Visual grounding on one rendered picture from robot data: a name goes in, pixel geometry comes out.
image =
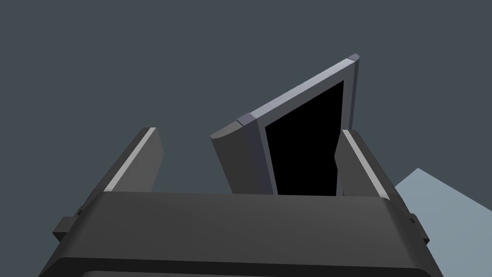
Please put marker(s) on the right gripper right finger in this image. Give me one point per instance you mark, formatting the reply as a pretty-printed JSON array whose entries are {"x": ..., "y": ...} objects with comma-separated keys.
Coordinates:
[{"x": 355, "y": 169}]

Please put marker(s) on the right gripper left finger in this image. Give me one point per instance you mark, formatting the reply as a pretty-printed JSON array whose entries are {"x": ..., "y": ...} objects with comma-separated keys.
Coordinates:
[{"x": 140, "y": 165}]

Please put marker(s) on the dark grey door leaf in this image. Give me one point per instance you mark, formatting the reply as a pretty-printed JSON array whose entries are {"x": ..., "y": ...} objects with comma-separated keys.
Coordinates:
[{"x": 235, "y": 161}]

